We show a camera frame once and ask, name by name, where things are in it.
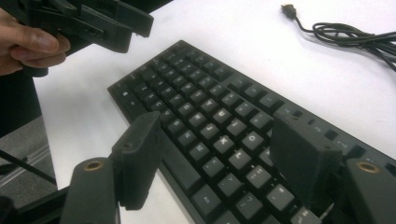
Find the aluminium floor rail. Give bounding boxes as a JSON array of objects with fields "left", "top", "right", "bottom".
[{"left": 0, "top": 144, "right": 58, "bottom": 189}]

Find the black curtain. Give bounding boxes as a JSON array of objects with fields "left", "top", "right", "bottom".
[{"left": 0, "top": 73, "right": 43, "bottom": 138}]

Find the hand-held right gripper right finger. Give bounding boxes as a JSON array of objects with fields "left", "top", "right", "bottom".
[{"left": 269, "top": 115, "right": 344, "bottom": 209}]

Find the thin black cable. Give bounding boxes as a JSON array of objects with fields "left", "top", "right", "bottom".
[{"left": 0, "top": 148, "right": 58, "bottom": 185}]

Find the black keyboard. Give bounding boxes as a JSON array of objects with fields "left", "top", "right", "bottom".
[{"left": 106, "top": 39, "right": 396, "bottom": 224}]

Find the black keyboard cable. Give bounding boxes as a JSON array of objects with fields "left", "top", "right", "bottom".
[{"left": 280, "top": 3, "right": 396, "bottom": 73}]

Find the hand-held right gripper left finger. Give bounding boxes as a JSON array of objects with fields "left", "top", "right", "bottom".
[{"left": 111, "top": 111, "right": 163, "bottom": 211}]

